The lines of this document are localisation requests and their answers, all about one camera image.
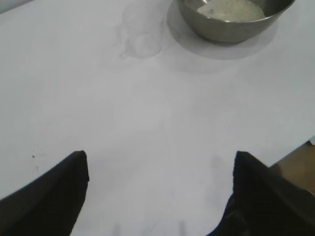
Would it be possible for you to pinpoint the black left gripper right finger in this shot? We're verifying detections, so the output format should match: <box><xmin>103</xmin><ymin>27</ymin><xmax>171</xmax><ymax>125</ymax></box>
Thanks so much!
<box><xmin>211</xmin><ymin>150</ymin><xmax>315</xmax><ymax>236</ymax></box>

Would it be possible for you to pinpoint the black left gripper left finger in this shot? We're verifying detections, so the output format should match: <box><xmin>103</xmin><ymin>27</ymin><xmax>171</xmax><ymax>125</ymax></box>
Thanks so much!
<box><xmin>0</xmin><ymin>150</ymin><xmax>90</xmax><ymax>236</ymax></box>

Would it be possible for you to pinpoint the stainless steel mixing bowl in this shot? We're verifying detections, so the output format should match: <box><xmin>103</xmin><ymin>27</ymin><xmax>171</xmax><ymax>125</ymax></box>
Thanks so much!
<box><xmin>177</xmin><ymin>0</ymin><xmax>296</xmax><ymax>45</ymax></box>

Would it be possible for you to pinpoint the clear plastic measuring cup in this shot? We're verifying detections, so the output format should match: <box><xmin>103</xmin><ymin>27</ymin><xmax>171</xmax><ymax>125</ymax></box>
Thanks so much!
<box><xmin>119</xmin><ymin>4</ymin><xmax>165</xmax><ymax>60</ymax></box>

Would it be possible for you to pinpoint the white uncooked rice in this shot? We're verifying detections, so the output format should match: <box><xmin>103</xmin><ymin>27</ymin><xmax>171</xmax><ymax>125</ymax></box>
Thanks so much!
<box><xmin>196</xmin><ymin>0</ymin><xmax>266</xmax><ymax>22</ymax></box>

